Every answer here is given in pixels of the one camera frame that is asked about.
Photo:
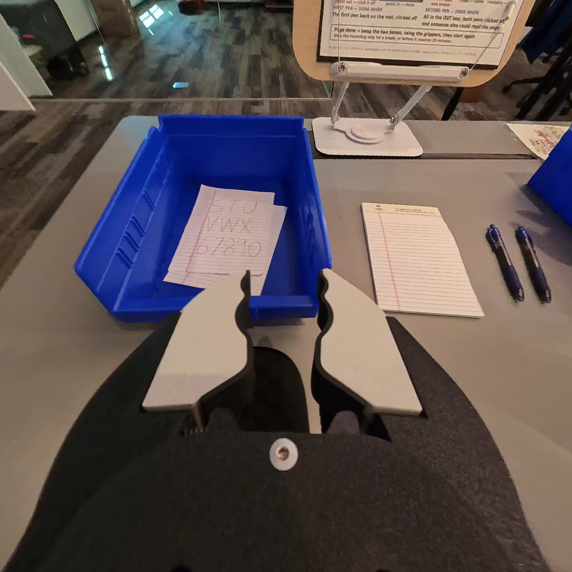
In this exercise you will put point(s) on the white document stand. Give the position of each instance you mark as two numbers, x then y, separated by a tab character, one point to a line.
366	145

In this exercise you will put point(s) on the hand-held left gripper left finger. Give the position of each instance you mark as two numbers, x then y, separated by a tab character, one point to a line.
201	353

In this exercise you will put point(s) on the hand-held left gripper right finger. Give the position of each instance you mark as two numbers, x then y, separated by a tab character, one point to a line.
362	357

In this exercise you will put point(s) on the laminated printed sheet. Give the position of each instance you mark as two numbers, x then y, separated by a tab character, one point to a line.
540	136

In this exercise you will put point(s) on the white lined notepad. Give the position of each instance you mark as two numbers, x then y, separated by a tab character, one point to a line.
420	268

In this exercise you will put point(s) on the blue plastic bin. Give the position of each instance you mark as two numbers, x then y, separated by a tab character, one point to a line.
232	152
556	178

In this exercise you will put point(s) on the blue retractable pen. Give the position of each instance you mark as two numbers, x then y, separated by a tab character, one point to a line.
505	263
534	266

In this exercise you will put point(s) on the brown cardboard box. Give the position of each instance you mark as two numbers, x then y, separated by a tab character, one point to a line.
116	18

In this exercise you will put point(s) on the black wheeled cabinet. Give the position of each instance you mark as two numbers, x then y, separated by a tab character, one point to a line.
44	35

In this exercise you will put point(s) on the illustrated instruction sheet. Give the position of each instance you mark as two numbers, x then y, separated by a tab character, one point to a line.
402	35

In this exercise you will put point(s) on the blue cloth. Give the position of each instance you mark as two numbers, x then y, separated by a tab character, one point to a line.
549	27

